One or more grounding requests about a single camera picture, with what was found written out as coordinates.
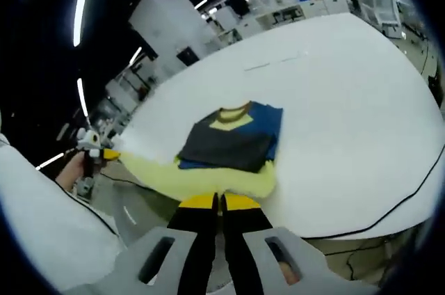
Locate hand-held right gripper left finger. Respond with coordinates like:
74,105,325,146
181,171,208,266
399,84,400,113
65,192,220,295

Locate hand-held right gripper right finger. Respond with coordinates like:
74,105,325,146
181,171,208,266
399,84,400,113
220,193,383,295

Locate yellow garment blue grey sleeves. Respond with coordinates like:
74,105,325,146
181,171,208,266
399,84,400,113
118,99,284,216

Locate person's left hand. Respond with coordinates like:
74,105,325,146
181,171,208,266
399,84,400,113
54,152,94,191

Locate white shelving unit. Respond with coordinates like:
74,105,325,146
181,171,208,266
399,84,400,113
104,65,154,118

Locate person's white coat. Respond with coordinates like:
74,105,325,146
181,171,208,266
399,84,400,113
0,106,128,292

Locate black square panel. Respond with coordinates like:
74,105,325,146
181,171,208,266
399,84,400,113
176,45,199,67

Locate large white pillar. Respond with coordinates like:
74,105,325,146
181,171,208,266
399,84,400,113
128,0,215,79

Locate white power strip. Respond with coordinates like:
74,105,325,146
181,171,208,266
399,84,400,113
243,50,309,72

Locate tall white cabinet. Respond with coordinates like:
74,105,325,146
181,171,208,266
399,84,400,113
215,5,239,30

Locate row of white low cabinets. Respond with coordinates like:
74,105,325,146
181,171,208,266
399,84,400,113
204,0,352,44

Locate white office chair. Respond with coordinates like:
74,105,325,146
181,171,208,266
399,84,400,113
361,0,401,38

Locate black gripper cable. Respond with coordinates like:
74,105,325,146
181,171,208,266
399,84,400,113
99,169,157,191

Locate thin black cable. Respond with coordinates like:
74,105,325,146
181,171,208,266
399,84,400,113
34,166,121,237

